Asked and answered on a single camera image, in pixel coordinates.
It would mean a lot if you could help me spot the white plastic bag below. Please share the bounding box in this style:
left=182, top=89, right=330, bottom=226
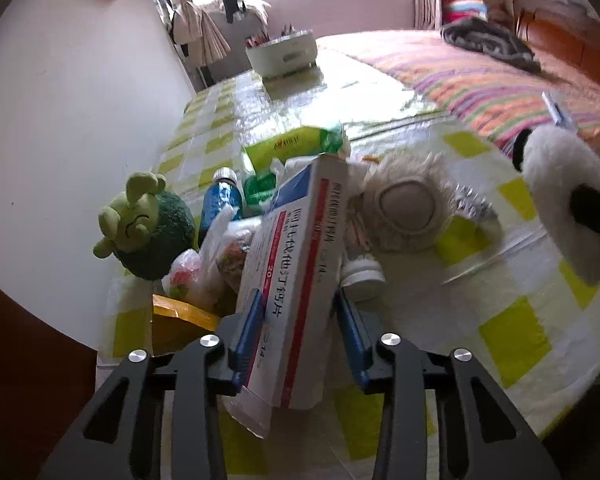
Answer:
left=161, top=206, right=262, bottom=316

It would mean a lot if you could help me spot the green broccoli plush toy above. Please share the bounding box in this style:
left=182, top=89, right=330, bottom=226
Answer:
left=93, top=172, right=196, bottom=281

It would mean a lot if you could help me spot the white red medicine box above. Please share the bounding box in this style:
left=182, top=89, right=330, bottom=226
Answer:
left=223, top=155, right=349, bottom=439

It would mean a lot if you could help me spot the blue bottle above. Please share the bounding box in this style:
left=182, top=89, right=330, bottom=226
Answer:
left=198, top=167, right=242, bottom=246

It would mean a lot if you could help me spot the silver blister pack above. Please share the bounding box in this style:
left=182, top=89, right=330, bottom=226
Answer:
left=455, top=184, right=498, bottom=223

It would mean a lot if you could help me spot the green tissue pack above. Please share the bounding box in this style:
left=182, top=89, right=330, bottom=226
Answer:
left=242, top=126, right=351, bottom=174

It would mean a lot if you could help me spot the white pill bottle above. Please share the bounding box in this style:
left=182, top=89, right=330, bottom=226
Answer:
left=340, top=245, right=386, bottom=302

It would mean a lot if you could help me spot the yellow orange packet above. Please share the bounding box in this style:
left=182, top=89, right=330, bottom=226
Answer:
left=150, top=294, right=221, bottom=356

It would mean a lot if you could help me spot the bed with striped sheet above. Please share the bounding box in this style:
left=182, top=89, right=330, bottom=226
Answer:
left=348, top=30, right=600, bottom=158

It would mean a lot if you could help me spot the light blue folded case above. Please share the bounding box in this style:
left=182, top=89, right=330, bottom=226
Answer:
left=542, top=91, right=578, bottom=132

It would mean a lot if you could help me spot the white storage basket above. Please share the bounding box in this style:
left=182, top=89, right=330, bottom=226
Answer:
left=246, top=30, right=317, bottom=79

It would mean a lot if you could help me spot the white air cooler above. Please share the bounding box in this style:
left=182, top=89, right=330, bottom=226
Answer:
left=204, top=1, right=266, bottom=81

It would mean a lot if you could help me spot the dark grey blanket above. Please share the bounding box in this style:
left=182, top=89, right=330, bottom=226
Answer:
left=440, top=16, right=542, bottom=75

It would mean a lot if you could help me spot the wooden headboard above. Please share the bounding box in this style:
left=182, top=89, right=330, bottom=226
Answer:
left=513, top=0, right=600, bottom=85

